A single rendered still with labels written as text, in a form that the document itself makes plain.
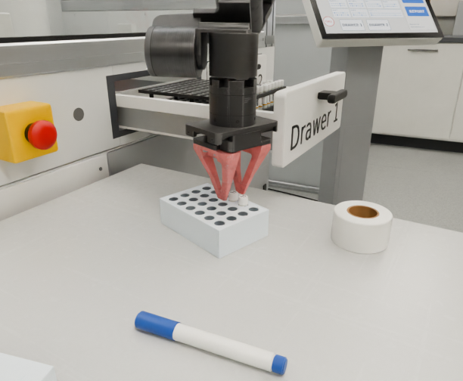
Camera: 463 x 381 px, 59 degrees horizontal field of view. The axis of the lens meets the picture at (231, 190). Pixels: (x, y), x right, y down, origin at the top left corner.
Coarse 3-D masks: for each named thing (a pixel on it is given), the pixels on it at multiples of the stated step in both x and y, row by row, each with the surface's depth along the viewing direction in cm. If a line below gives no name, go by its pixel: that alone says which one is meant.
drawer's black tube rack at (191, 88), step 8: (184, 80) 87; (192, 80) 88; (200, 80) 87; (208, 80) 88; (144, 88) 77; (152, 88) 77; (160, 88) 77; (168, 88) 77; (176, 88) 77; (184, 88) 77; (192, 88) 78; (200, 88) 77; (208, 88) 77; (152, 96) 76; (176, 96) 72; (184, 96) 71; (192, 96) 70; (200, 96) 69; (208, 96) 69
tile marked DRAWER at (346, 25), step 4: (340, 20) 142; (344, 20) 142; (348, 20) 142; (352, 20) 143; (356, 20) 143; (360, 20) 144; (340, 24) 141; (344, 24) 141; (348, 24) 142; (352, 24) 142; (356, 24) 143; (360, 24) 143; (344, 28) 141; (348, 28) 141; (352, 28) 142; (356, 28) 142; (360, 28) 143; (364, 28) 143
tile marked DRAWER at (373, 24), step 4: (368, 20) 145; (372, 20) 145; (376, 20) 146; (380, 20) 146; (384, 20) 147; (368, 24) 144; (372, 24) 145; (376, 24) 145; (380, 24) 146; (384, 24) 146; (388, 24) 147; (368, 28) 144; (372, 28) 144; (376, 28) 145; (380, 28) 145; (384, 28) 146; (388, 28) 146
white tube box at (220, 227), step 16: (192, 192) 58; (208, 192) 57; (160, 208) 55; (176, 208) 52; (192, 208) 53; (208, 208) 53; (224, 208) 52; (240, 208) 52; (256, 208) 52; (176, 224) 53; (192, 224) 50; (208, 224) 48; (224, 224) 49; (240, 224) 49; (256, 224) 51; (192, 240) 51; (208, 240) 49; (224, 240) 48; (240, 240) 49; (256, 240) 52
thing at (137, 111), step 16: (176, 80) 92; (128, 96) 73; (144, 96) 82; (160, 96) 87; (128, 112) 74; (144, 112) 72; (160, 112) 70; (176, 112) 68; (192, 112) 67; (208, 112) 65; (256, 112) 61; (272, 112) 60; (128, 128) 75; (144, 128) 73; (160, 128) 71; (176, 128) 69
